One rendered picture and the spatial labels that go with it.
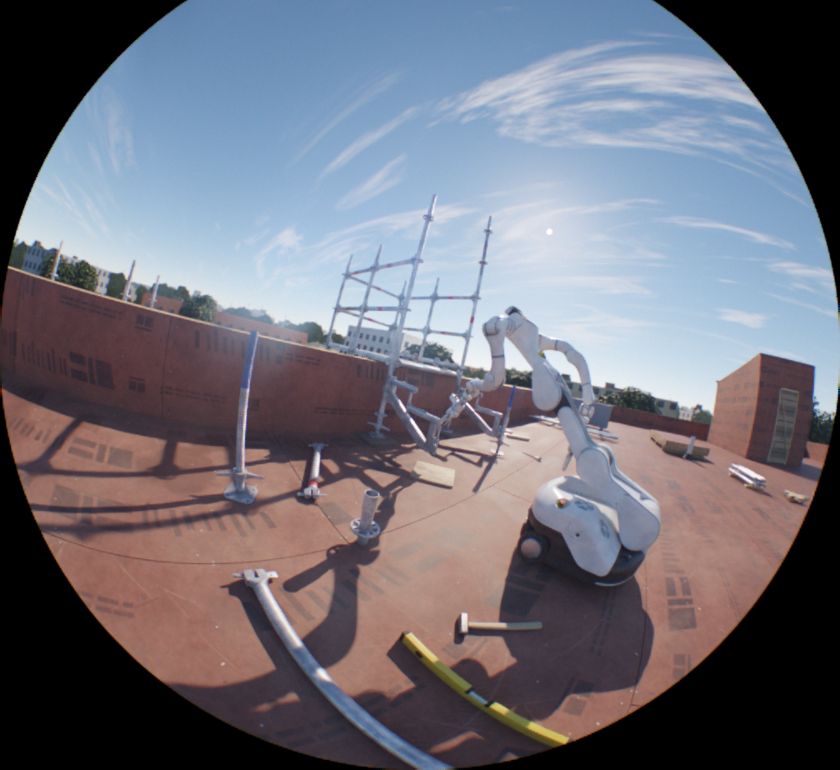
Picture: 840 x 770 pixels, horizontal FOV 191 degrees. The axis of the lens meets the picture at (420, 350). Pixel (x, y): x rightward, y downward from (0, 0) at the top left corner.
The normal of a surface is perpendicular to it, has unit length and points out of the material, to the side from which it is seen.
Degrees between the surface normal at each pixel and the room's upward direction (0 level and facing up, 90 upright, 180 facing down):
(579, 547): 90
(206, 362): 90
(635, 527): 90
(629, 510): 90
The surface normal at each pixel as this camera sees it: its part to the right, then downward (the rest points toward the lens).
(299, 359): 0.70, 0.13
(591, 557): -0.78, -0.21
